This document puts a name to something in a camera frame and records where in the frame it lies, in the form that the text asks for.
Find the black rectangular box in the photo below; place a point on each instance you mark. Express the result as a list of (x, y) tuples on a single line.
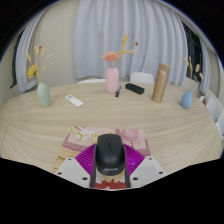
[(134, 88)]

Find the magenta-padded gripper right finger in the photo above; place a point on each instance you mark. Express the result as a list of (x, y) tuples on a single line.
[(148, 170)]

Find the blue vase with dried flowers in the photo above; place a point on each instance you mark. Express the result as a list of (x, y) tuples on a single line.
[(186, 100)]

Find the golden thermos bottle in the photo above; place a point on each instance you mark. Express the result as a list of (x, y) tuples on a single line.
[(160, 83)]

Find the narrow white curtain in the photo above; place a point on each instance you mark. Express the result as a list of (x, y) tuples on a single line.
[(25, 56), (206, 66)]

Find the dark window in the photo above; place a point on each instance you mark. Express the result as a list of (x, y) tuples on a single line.
[(195, 50), (14, 76)]

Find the green vase with yellow flowers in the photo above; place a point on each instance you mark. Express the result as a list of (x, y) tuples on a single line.
[(44, 96)]

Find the dark blue marker pen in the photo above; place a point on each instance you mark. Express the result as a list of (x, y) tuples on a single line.
[(118, 91)]

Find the white chair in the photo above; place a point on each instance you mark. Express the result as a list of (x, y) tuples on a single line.
[(141, 77), (91, 81)]

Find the wide white curtain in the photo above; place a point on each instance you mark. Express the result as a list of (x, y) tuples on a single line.
[(140, 33)]

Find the printed pink red mouse pad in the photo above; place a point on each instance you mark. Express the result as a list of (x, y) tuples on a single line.
[(86, 136)]

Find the pink vase with orange flowers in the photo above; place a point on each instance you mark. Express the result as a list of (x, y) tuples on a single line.
[(112, 81)]

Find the black computer mouse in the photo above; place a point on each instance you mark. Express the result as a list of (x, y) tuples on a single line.
[(110, 156)]

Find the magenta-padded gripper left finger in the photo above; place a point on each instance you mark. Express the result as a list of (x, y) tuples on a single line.
[(71, 170)]

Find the white remote control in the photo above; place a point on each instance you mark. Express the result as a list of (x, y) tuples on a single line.
[(74, 100)]

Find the group of white chairs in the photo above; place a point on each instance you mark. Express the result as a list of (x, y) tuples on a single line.
[(213, 106)]

